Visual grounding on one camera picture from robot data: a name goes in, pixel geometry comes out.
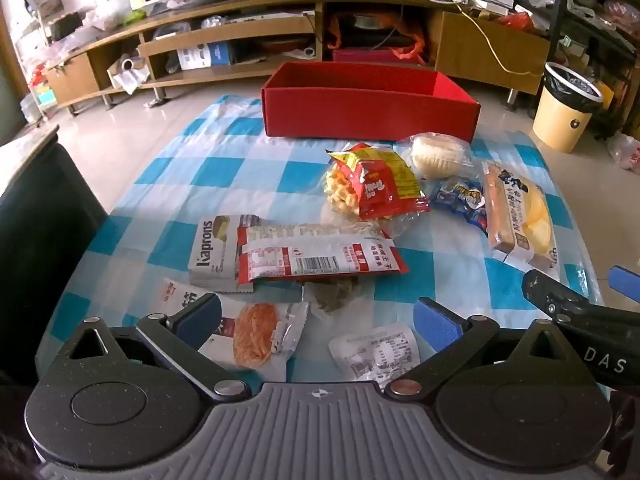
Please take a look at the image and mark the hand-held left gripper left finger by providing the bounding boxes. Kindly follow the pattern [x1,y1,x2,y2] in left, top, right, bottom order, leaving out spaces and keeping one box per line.
[64,292,252,403]

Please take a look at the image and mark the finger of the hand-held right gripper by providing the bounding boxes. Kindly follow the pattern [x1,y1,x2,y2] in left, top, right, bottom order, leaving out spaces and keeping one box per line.
[608,266,640,305]
[521,269,603,323]

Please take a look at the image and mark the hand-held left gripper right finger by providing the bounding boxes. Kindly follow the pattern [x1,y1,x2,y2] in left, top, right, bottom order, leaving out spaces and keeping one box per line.
[383,296,576,403]

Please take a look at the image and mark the white packet orange strips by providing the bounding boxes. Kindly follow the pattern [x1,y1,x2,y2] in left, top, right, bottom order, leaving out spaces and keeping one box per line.
[157,280,308,381]

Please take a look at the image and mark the long yellow bread packet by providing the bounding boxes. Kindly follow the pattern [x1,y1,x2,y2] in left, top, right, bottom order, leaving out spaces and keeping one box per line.
[481,160,560,273]

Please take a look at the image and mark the blue candy packet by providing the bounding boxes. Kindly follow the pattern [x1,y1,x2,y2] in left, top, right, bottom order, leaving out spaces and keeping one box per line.
[430,177,488,233]

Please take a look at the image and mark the red silver spicy strip packet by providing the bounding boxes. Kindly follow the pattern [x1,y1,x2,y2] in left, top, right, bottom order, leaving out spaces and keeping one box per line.
[235,222,410,286]

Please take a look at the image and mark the red yellow puffed snack bag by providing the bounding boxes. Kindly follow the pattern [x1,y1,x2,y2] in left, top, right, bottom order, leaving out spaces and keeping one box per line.
[325,142,432,221]

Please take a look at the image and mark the white round pastry packet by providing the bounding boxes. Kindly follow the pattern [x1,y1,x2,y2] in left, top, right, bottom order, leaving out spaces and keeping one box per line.
[410,132,473,181]

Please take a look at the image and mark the red cardboard box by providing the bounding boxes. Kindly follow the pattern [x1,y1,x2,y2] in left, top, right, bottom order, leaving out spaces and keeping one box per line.
[260,62,482,145]

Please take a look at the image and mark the small white printed packet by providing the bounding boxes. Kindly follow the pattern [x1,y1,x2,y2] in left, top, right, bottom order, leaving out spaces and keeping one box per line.
[328,324,426,393]

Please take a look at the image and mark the grey white snack packet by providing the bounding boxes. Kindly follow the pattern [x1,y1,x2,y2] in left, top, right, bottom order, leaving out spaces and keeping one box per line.
[189,214,261,293]

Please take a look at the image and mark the clear packet dark snack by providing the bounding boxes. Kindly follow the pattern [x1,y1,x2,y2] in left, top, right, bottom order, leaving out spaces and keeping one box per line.
[302,280,363,316]

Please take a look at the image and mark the white plastic bag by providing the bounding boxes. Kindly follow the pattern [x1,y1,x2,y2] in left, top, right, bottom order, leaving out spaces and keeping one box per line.
[606,132,640,176]

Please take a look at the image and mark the blue white checkered tablecloth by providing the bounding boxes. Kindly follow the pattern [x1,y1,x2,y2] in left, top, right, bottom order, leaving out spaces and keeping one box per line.
[37,95,601,391]

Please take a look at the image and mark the yellow trash bin black liner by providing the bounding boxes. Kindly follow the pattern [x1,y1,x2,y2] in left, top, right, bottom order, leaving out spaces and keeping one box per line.
[531,61,605,153]

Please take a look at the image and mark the dark armchair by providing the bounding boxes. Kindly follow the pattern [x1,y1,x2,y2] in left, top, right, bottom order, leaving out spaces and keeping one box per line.
[0,124,108,388]

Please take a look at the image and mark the wooden TV stand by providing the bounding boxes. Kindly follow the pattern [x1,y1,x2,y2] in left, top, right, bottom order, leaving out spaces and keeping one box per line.
[44,0,552,111]

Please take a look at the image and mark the white paper bag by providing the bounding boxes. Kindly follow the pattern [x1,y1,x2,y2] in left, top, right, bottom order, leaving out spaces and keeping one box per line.
[107,52,151,95]

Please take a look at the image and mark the blue white carton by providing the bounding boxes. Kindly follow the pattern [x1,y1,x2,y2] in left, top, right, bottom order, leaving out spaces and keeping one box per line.
[177,42,233,71]

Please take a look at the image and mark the red plastic bag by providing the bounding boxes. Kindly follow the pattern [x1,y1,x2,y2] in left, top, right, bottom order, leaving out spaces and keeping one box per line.
[497,10,535,36]

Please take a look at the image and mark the plastic drawer cart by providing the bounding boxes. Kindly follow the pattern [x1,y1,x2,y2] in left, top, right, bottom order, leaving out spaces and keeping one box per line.
[20,55,62,126]

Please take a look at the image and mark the orange plastic bag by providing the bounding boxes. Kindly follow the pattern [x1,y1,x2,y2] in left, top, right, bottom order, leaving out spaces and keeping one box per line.
[327,12,426,63]

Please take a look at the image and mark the red flat box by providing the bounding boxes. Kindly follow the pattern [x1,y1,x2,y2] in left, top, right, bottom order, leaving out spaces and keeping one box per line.
[332,49,426,66]

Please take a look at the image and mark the black shelf rack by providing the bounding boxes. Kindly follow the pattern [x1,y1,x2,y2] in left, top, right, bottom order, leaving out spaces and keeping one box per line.
[515,0,640,143]

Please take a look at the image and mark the white media player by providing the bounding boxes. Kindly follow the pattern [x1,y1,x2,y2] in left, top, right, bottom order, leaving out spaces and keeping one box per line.
[215,10,317,25]

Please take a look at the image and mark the steel bowl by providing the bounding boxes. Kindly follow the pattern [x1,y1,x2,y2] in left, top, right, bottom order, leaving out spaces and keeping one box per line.
[351,12,397,31]

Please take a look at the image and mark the clear plastic bags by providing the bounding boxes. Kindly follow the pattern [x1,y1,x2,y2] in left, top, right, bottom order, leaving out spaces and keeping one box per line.
[80,0,135,31]

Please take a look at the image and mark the yellow cable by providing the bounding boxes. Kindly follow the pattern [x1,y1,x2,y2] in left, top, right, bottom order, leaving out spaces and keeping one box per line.
[400,0,545,78]

